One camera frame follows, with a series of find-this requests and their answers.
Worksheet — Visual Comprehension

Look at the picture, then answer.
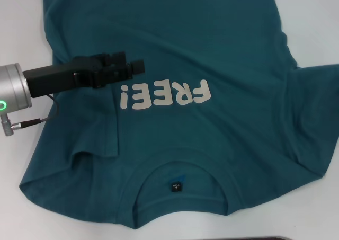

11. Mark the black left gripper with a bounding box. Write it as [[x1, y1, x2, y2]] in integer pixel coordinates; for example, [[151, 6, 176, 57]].
[[22, 50, 146, 100]]

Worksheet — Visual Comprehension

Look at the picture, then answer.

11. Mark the teal T-shirt with FREE print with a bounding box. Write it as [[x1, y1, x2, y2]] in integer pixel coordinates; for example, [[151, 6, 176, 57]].
[[18, 0, 339, 224]]

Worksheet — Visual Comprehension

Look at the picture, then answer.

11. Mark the dark device edge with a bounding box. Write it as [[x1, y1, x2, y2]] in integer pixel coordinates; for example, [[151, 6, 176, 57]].
[[242, 236, 292, 240]]

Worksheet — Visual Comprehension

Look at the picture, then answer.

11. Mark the left arm cable with plugs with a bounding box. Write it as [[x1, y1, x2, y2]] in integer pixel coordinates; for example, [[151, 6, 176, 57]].
[[1, 93, 60, 138]]

